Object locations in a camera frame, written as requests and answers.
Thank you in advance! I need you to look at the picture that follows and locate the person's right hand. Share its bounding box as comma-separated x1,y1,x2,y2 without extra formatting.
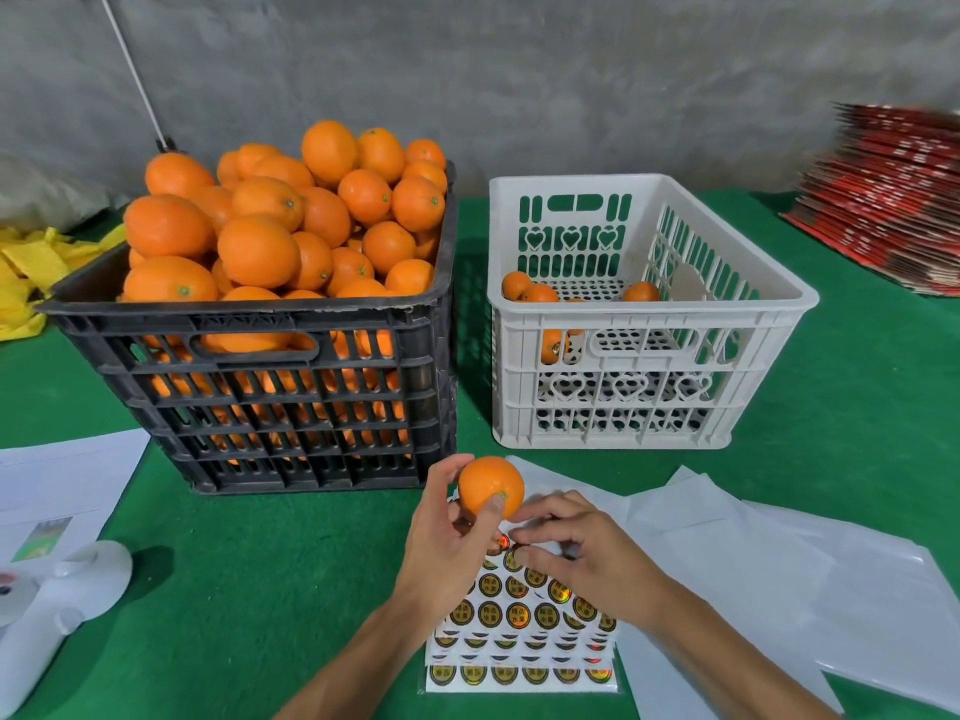
507,490,662,624

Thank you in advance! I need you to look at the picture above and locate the person's left hand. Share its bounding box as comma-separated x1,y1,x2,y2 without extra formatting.
387,452,509,639

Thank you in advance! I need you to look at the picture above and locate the black plastic crate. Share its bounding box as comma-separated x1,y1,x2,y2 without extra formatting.
40,161,459,496

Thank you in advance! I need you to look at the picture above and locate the pile of oranges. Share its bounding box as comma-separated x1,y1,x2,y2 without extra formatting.
120,119,449,451

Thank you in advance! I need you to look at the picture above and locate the white plastic crate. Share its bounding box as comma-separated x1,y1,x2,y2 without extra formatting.
487,173,821,451

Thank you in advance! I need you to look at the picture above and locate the person's right forearm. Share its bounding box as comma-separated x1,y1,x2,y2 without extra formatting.
630,577,842,720

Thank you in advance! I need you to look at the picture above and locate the white backing sheet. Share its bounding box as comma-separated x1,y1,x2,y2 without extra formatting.
507,457,845,720
742,499,960,717

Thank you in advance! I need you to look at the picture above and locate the green felt table cover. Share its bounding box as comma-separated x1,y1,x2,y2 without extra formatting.
0,187,960,720

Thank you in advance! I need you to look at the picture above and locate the white handheld controller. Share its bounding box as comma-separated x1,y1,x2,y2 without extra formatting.
0,539,135,720

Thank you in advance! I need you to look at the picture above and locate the white printed paper sheet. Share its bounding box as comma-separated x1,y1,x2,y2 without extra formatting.
0,427,153,564

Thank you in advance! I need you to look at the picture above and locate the stack of red cardboard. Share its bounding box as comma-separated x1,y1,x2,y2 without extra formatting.
783,101,960,298

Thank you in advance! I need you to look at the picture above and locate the pile of yellow bags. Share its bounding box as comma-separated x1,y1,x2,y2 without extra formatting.
0,221,129,343

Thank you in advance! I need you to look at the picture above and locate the beige woven sack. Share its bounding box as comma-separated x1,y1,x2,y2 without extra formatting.
0,157,137,234

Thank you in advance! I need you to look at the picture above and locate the white pole with black base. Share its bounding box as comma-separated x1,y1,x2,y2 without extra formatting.
97,0,180,156

